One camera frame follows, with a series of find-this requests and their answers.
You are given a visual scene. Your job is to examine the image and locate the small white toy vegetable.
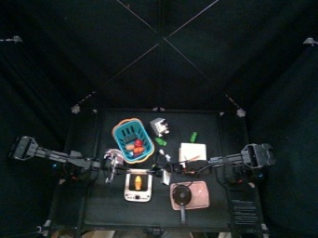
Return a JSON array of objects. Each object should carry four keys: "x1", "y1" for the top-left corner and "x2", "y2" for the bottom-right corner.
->
[{"x1": 158, "y1": 149, "x2": 173, "y2": 162}]

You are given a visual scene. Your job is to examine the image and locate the white text label sticker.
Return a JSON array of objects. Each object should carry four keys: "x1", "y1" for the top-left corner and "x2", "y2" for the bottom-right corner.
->
[{"x1": 230, "y1": 199, "x2": 258, "y2": 227}]

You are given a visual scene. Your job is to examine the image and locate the white toy knife black handle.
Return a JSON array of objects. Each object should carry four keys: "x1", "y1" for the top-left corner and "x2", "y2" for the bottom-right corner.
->
[{"x1": 161, "y1": 169, "x2": 173, "y2": 186}]

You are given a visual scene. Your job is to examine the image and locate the pink tray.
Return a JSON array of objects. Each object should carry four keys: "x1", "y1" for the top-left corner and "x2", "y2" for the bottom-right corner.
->
[{"x1": 169, "y1": 180, "x2": 212, "y2": 211}]

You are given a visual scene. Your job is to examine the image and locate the white bowl with black lid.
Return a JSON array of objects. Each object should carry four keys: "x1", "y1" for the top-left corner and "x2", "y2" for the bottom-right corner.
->
[{"x1": 172, "y1": 184, "x2": 194, "y2": 225}]

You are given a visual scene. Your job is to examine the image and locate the small silver toy pot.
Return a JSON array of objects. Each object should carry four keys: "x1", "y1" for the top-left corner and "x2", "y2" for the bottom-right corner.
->
[{"x1": 105, "y1": 148, "x2": 126, "y2": 184}]

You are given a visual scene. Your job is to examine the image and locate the thin diagonal frame cord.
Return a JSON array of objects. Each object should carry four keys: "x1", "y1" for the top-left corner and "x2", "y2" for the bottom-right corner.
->
[
  {"x1": 77, "y1": 0, "x2": 221, "y2": 108},
  {"x1": 115, "y1": 0, "x2": 244, "y2": 112}
]

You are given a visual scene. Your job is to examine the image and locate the wooden toy stove red front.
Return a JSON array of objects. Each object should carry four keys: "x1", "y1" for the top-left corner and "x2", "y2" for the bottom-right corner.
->
[{"x1": 178, "y1": 141, "x2": 208, "y2": 165}]

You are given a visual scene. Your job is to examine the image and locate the white toy knife block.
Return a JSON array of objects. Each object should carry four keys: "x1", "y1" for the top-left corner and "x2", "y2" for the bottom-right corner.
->
[{"x1": 150, "y1": 117, "x2": 172, "y2": 138}]

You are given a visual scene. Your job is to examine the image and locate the teal basket orange rim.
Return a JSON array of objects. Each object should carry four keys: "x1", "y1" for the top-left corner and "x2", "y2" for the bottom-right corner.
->
[{"x1": 111, "y1": 117, "x2": 156, "y2": 165}]

